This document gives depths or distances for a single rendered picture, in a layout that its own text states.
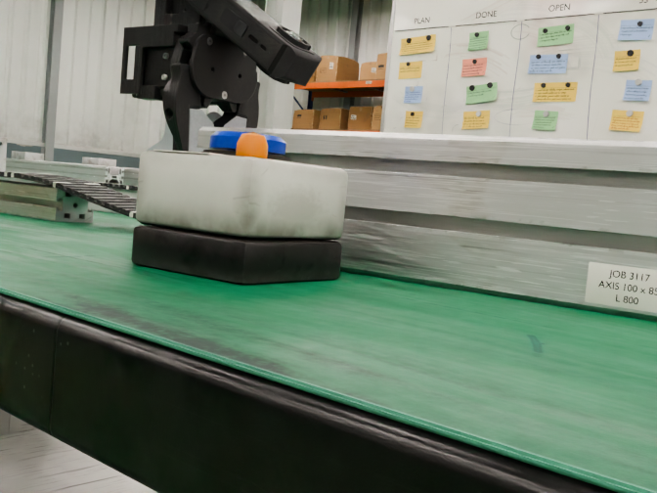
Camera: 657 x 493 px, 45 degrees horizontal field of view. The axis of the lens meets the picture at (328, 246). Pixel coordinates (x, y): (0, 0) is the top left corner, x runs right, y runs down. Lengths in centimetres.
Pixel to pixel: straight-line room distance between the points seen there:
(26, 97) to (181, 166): 1242
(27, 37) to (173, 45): 1230
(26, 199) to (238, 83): 25
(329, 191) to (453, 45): 362
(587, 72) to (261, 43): 313
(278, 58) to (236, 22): 5
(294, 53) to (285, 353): 36
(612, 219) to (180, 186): 21
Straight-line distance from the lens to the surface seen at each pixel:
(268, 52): 57
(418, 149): 45
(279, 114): 876
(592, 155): 41
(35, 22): 1298
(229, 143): 40
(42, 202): 76
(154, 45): 63
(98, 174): 396
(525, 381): 22
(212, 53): 61
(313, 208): 40
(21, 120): 1279
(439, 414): 18
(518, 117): 376
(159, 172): 41
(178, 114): 59
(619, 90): 358
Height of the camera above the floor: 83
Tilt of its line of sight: 4 degrees down
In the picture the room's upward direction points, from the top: 5 degrees clockwise
